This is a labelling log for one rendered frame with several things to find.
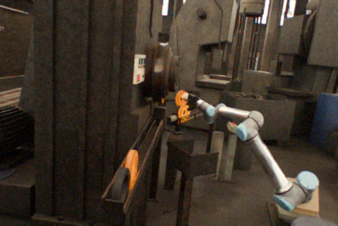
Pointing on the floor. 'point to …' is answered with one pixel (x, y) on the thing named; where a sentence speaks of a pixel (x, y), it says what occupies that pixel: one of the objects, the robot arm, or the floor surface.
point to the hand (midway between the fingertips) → (181, 96)
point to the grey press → (308, 59)
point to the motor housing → (170, 167)
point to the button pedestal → (229, 156)
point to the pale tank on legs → (249, 7)
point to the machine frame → (86, 102)
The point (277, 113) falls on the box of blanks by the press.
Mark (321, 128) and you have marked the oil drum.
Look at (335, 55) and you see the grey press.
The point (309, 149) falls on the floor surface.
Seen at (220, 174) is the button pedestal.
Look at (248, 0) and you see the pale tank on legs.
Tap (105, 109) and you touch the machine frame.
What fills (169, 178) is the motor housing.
